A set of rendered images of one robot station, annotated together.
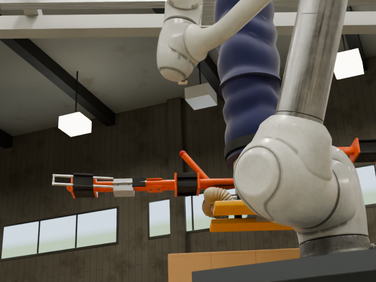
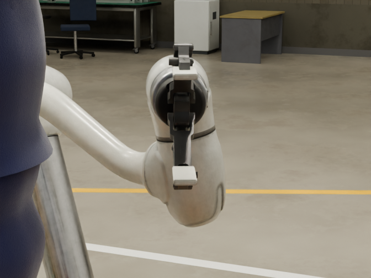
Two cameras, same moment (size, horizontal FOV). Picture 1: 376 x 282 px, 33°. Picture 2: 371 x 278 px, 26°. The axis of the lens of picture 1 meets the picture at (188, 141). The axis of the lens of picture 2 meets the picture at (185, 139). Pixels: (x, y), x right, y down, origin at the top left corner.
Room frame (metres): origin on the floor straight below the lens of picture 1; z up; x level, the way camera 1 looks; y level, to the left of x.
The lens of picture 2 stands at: (2.82, 0.02, 1.79)
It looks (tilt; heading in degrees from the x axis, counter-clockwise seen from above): 13 degrees down; 180
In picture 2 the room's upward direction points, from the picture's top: straight up
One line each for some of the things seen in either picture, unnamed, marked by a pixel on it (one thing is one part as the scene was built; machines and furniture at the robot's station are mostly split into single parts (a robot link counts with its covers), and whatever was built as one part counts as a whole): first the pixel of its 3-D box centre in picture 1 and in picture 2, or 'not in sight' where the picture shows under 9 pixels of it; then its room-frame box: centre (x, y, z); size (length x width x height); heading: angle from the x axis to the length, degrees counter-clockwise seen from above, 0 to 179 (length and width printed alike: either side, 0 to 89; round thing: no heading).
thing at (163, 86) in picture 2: not in sight; (180, 105); (1.66, 0.00, 1.57); 0.09 x 0.07 x 0.08; 3
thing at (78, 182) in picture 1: (99, 181); not in sight; (1.97, 0.30, 1.23); 0.31 x 0.03 x 0.05; 105
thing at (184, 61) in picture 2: not in sight; (184, 55); (1.77, 0.01, 1.66); 0.05 x 0.01 x 0.03; 3
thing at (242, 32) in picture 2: not in sight; (253, 35); (-11.04, 1.09, 0.38); 1.42 x 0.73 x 0.76; 159
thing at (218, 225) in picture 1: (258, 220); not in sight; (2.15, -0.24, 1.13); 0.34 x 0.10 x 0.05; 92
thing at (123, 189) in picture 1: (123, 187); not in sight; (2.03, 0.22, 1.22); 0.07 x 0.07 x 0.04; 2
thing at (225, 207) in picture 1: (266, 202); not in sight; (1.96, -0.24, 1.13); 0.34 x 0.10 x 0.05; 92
